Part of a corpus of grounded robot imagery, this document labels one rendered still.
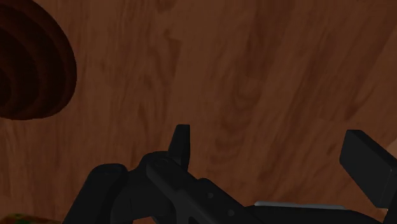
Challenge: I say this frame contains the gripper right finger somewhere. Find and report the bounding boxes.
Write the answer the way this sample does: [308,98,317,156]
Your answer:
[338,129,397,209]

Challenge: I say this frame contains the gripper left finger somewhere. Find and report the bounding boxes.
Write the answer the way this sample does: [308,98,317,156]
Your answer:
[62,124,249,224]

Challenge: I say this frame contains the green and red patterned object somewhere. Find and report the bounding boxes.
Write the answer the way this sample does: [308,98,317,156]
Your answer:
[0,213,60,224]

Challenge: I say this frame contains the dark brown ribbed bowl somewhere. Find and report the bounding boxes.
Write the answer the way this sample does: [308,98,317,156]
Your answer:
[0,0,78,121]

